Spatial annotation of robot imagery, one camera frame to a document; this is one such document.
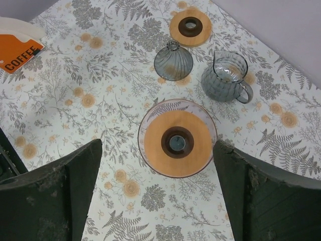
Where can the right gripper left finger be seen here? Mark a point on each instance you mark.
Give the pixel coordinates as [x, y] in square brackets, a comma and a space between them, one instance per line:
[52, 201]

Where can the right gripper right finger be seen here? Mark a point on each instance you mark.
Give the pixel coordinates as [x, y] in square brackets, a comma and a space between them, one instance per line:
[265, 202]

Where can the wooden ring dripper holder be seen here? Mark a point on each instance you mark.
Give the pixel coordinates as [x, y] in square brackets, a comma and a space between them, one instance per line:
[192, 159]

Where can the orange coffee filter box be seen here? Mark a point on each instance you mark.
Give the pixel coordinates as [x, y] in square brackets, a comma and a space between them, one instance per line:
[20, 42]

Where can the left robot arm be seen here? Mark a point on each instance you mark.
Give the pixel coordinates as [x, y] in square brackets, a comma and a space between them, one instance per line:
[11, 164]

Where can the grey ribbed glass dripper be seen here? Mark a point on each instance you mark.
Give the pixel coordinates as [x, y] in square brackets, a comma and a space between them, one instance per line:
[173, 62]

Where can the grey glass carafe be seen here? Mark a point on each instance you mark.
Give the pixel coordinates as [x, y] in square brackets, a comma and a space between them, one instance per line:
[177, 143]

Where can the grey glass pitcher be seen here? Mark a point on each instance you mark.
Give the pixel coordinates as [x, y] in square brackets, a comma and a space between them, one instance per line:
[224, 79]

